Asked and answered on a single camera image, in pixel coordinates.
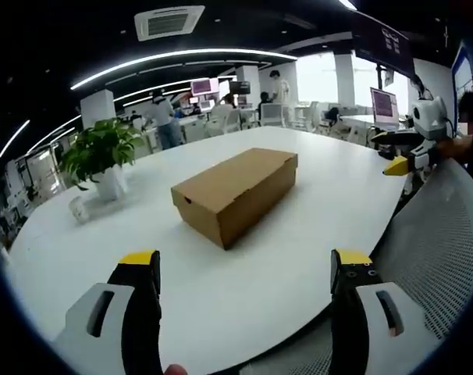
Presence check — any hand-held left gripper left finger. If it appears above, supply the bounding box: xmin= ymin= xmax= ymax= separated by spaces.
xmin=53 ymin=250 xmax=162 ymax=375

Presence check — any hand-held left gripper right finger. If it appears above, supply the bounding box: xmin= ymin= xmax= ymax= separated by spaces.
xmin=329 ymin=248 xmax=431 ymax=375

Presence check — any brown cardboard shoe box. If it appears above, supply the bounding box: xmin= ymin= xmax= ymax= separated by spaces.
xmin=170 ymin=147 xmax=299 ymax=252

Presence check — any person's right hand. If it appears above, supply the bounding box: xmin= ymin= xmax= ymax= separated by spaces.
xmin=435 ymin=135 xmax=473 ymax=162

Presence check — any computer monitor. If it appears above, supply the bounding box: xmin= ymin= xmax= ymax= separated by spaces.
xmin=369 ymin=87 xmax=400 ymax=127

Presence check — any grey mesh office chair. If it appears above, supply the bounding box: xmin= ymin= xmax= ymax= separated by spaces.
xmin=236 ymin=158 xmax=473 ymax=375

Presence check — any hanging dark sign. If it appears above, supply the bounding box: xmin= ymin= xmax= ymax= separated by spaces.
xmin=352 ymin=11 xmax=416 ymax=79

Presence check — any small white cup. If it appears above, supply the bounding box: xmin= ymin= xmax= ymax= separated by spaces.
xmin=68 ymin=195 xmax=90 ymax=223

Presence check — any white plant pot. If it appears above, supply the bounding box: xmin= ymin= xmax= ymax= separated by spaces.
xmin=92 ymin=166 xmax=128 ymax=202

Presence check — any white office chair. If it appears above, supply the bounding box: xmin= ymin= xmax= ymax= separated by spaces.
xmin=259 ymin=102 xmax=290 ymax=128

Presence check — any green potted plant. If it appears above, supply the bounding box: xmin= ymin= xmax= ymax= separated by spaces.
xmin=59 ymin=116 xmax=145 ymax=192

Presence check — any pink screen monitor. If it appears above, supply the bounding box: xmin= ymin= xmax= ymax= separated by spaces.
xmin=190 ymin=77 xmax=219 ymax=97

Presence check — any ceiling air conditioner vent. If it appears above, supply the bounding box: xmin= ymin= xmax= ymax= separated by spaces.
xmin=133 ymin=5 xmax=206 ymax=42

